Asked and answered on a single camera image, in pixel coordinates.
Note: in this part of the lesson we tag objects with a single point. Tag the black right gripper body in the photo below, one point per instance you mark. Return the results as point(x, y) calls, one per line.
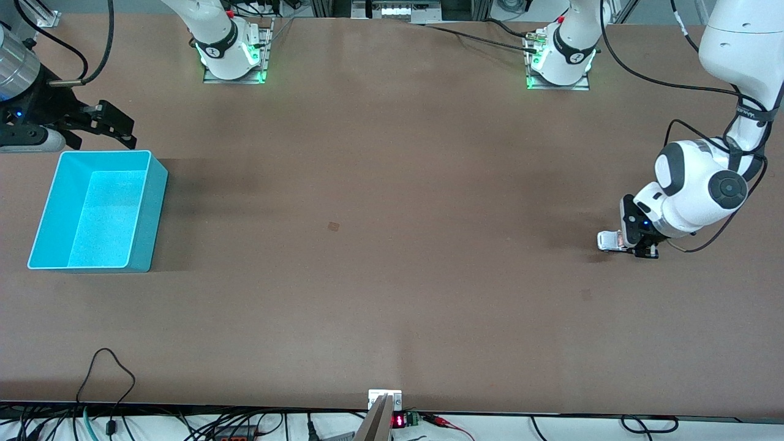
point(44, 105)

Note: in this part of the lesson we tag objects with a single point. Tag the white jeep toy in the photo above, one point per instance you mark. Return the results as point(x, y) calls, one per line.
point(608, 241)

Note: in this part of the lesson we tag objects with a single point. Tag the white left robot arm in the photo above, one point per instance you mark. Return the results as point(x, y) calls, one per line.
point(692, 190)

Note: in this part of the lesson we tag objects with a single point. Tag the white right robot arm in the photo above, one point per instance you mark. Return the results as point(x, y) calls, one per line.
point(220, 43)

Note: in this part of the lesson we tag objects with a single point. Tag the teal plastic bin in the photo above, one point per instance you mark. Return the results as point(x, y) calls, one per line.
point(104, 214)

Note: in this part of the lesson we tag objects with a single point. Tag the red clip lead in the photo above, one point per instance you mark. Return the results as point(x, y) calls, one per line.
point(444, 421)

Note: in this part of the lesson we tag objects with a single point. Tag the red digit display module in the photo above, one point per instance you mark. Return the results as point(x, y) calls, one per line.
point(401, 420)

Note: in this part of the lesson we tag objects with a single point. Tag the silver control device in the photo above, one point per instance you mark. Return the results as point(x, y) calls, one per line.
point(398, 12)

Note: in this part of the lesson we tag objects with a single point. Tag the grey aluminium bar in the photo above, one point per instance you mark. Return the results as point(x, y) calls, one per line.
point(375, 425)

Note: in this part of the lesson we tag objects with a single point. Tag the black power strip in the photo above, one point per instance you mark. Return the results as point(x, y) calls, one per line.
point(236, 435)

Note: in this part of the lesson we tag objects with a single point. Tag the aluminium frame profile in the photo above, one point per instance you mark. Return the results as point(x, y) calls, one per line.
point(625, 9)
point(46, 17)

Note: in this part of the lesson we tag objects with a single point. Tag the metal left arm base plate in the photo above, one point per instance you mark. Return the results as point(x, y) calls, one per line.
point(579, 86)

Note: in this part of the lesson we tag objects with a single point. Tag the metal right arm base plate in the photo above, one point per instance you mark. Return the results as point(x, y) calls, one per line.
point(266, 55)

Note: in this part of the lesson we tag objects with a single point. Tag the black frame post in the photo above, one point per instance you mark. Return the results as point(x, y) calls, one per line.
point(482, 8)
point(331, 7)

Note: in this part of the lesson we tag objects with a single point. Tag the white bracket plate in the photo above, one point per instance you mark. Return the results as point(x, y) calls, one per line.
point(376, 395)

